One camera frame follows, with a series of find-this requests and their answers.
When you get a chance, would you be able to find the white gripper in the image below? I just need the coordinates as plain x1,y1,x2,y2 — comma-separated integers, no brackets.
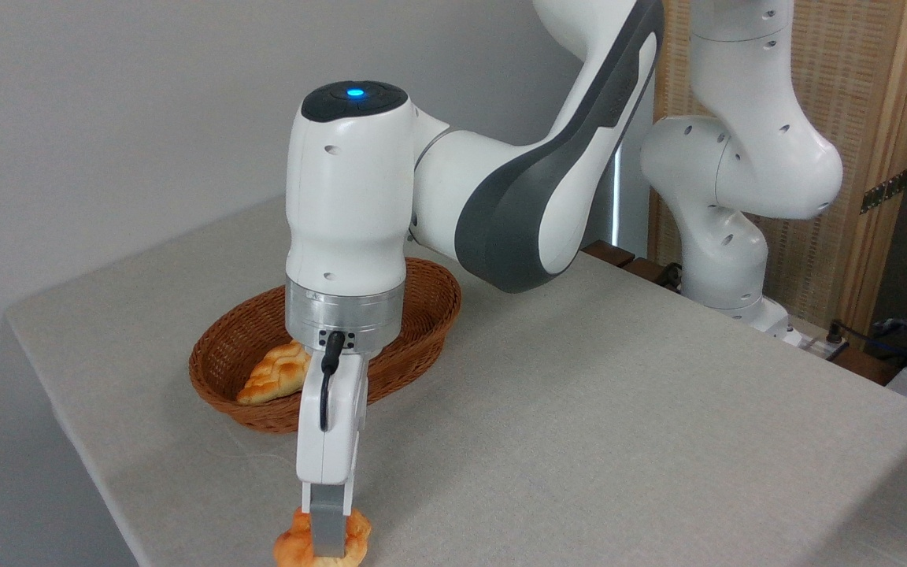
296,350,371,557

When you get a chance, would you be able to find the small orange bread roll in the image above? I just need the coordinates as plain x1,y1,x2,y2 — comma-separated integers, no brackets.
273,506,373,567

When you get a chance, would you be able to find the long braided bread loaf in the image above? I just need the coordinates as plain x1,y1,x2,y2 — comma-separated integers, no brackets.
236,340,313,406

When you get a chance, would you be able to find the brown oval wicker basket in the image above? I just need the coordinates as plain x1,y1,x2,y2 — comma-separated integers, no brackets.
189,257,463,435

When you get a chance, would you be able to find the light grey tablecloth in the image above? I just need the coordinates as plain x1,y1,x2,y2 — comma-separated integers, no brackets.
5,193,907,567

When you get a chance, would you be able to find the dark brown wooden block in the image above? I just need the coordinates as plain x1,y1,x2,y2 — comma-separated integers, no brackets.
579,240,636,269
621,257,672,287

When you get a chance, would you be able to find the white power connector box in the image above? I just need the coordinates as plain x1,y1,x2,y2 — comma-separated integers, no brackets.
784,327,850,360

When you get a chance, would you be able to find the dark brown wooden ledge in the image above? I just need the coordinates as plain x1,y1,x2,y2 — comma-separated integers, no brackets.
827,346,905,387

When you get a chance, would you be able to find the dark metal screen hinge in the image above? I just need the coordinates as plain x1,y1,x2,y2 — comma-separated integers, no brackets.
861,169,907,215

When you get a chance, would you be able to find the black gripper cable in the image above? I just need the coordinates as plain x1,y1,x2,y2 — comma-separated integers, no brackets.
317,330,346,433

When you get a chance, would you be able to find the black cable by robot base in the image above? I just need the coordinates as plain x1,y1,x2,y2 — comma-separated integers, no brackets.
825,318,907,365

